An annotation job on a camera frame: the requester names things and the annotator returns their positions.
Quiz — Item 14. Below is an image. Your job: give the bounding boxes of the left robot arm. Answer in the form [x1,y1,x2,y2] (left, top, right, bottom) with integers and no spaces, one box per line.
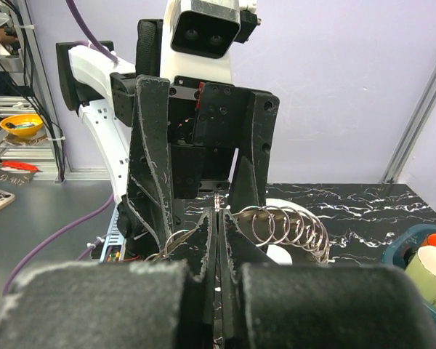
[56,10,279,261]

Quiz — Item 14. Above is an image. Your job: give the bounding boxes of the teal plastic tray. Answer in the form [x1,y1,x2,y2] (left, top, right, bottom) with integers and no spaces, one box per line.
[379,223,436,328]

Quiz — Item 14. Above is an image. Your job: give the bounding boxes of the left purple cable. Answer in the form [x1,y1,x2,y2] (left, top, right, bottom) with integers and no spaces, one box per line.
[1,0,119,295]

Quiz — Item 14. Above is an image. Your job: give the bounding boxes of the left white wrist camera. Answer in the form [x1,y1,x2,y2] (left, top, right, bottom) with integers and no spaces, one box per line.
[159,0,261,84]

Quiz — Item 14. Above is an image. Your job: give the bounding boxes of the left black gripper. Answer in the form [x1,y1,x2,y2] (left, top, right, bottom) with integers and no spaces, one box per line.
[110,73,280,251]

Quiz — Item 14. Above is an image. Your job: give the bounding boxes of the metal keyring disc with rings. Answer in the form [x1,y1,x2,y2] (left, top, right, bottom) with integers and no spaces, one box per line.
[145,192,331,265]

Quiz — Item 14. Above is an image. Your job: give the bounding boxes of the white round plate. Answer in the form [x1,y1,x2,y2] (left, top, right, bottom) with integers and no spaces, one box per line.
[265,198,315,265]

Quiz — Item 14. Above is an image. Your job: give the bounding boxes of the cream mug front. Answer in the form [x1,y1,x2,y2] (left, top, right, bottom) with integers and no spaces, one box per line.
[405,245,436,308]

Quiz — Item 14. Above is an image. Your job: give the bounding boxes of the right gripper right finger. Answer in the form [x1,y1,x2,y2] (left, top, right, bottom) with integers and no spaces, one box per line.
[218,210,436,348]

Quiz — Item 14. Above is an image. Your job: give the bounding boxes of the yellow bowl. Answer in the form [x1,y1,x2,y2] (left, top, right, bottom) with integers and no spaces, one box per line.
[0,113,44,138]

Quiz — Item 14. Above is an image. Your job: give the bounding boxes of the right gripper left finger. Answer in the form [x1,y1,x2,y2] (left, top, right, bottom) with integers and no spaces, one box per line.
[0,209,217,348]

